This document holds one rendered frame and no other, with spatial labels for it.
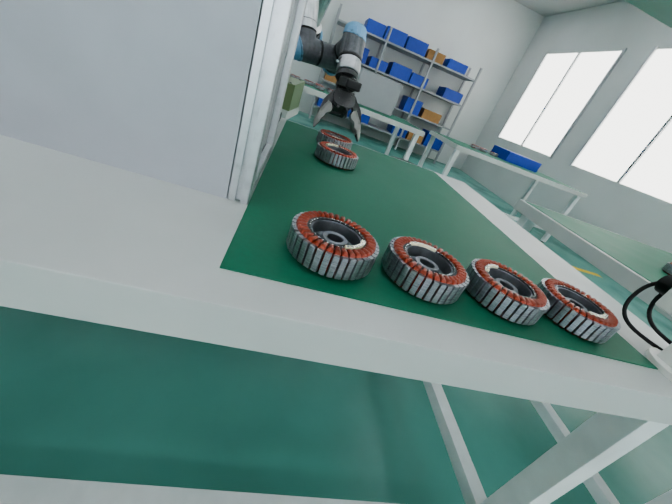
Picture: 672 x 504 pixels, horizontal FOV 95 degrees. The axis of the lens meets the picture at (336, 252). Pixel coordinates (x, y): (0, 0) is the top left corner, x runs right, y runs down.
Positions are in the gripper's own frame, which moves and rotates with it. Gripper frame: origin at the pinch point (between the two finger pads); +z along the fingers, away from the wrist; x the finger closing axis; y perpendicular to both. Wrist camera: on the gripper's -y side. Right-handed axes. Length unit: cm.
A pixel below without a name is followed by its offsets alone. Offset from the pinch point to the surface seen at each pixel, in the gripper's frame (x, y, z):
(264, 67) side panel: 24, -55, 17
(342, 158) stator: 2.8, -21.0, 13.4
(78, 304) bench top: 35, -63, 45
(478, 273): -8, -60, 35
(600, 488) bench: -91, -36, 89
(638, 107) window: -444, 178, -232
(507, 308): -10, -63, 39
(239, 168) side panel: 25, -49, 28
